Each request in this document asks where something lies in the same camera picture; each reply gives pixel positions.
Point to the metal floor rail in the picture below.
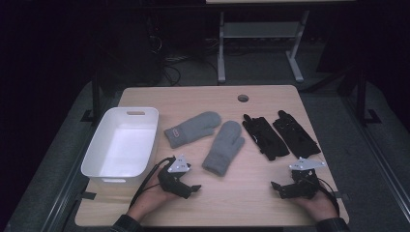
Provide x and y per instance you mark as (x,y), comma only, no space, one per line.
(383,158)
(69,180)

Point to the black table clip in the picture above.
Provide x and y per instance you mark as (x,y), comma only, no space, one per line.
(87,195)

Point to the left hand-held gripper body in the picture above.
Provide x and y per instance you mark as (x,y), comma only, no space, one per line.
(174,183)

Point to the black fingerless glove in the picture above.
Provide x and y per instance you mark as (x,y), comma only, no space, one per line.
(296,137)
(266,138)

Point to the grey metal stand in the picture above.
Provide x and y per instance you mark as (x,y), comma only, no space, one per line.
(261,30)

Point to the person's right hand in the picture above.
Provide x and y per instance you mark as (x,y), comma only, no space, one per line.
(320,206)

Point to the person's left hand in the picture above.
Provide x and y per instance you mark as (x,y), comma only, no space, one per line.
(150,199)

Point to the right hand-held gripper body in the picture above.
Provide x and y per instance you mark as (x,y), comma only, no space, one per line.
(304,185)

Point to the plain grey mitten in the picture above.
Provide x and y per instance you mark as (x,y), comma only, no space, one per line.
(224,148)

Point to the black frame post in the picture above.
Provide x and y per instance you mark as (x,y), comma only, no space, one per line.
(95,96)
(362,96)

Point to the grey mitten with red label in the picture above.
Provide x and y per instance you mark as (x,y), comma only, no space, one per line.
(193,129)

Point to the white plastic bin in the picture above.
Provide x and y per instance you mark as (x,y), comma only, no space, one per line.
(122,151)

